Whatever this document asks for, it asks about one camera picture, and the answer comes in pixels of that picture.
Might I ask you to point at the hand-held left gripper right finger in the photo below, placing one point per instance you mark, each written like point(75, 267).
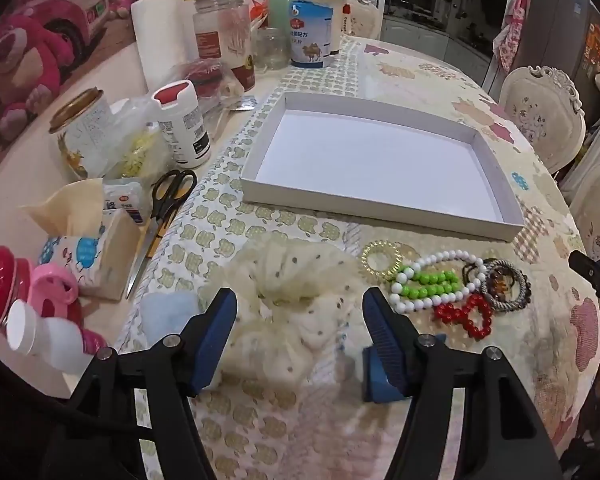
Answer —
point(382, 327)

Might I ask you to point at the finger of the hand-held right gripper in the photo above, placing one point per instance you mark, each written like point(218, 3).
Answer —
point(592, 272)

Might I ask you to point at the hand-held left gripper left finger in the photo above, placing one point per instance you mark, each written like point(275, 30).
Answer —
point(215, 332)

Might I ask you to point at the blue hair claw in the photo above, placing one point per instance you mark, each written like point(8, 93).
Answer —
point(377, 380)

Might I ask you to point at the cream dotted scrunchie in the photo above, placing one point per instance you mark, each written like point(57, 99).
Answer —
point(290, 285)

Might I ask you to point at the white cardboard box tray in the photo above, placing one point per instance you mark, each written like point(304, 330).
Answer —
point(370, 160)

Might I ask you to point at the quilted patchwork tablecloth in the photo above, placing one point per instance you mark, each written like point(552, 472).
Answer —
point(300, 435)

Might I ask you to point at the tissue pack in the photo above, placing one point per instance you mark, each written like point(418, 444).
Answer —
point(80, 260)

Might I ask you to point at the small white packet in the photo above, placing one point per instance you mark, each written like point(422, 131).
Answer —
point(125, 200)

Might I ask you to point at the pink plastic toy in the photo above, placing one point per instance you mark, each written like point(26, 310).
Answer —
point(55, 290)

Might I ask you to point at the small white bottle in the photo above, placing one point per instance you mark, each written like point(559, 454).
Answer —
point(45, 337)

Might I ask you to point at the clear bag with yellow contents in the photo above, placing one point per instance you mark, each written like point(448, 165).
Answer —
point(140, 145)

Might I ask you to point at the white bottle with red cap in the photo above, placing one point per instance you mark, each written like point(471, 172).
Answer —
point(182, 125)

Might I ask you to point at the silver blister pack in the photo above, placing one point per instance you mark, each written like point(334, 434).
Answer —
point(242, 104)

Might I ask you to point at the gold rimmed tin can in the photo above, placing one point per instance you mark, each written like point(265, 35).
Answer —
point(82, 135)

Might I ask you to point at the dark refrigerator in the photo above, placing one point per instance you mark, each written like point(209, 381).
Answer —
point(570, 35)

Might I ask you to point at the pink hanging apron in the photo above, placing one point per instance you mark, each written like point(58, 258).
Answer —
point(510, 35)

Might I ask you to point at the red item in plastic bag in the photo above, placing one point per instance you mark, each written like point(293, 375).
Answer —
point(207, 77)

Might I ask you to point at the white kitchen cabinets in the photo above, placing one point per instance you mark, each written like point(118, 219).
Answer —
point(430, 40)

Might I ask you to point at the small glass jar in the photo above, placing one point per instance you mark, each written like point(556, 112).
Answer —
point(270, 50)

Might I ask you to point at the cream cylinder can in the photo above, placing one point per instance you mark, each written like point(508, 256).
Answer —
point(336, 30)

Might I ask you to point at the blue and white can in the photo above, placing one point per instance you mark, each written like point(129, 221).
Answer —
point(310, 35)

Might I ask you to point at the paper towel roll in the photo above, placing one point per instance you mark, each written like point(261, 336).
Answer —
point(162, 35)

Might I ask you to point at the clear jar with yellow lid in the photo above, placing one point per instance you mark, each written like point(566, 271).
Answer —
point(220, 20)

